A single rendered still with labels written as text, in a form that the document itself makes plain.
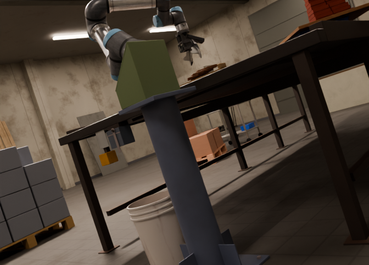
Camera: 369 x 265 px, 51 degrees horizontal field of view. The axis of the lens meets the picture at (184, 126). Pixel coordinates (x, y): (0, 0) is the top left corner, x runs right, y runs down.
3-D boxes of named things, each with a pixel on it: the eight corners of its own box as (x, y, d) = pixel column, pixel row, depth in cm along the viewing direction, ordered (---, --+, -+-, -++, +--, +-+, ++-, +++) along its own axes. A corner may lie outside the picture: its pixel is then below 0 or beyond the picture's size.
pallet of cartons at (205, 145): (188, 161, 741) (175, 123, 740) (239, 147, 693) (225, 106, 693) (152, 181, 615) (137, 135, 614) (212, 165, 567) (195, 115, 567)
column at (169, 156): (221, 302, 153) (151, 94, 152) (161, 293, 180) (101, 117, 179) (270, 257, 179) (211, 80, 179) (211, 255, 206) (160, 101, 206)
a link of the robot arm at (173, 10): (166, 12, 236) (178, 10, 240) (172, 29, 236) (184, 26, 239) (169, 6, 229) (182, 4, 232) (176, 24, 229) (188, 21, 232)
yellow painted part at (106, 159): (110, 164, 256) (98, 130, 256) (101, 166, 262) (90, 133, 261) (118, 161, 262) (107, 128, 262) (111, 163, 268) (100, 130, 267)
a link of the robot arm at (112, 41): (118, 42, 176) (99, 30, 182) (119, 66, 185) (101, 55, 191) (137, 33, 182) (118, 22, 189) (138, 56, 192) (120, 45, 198)
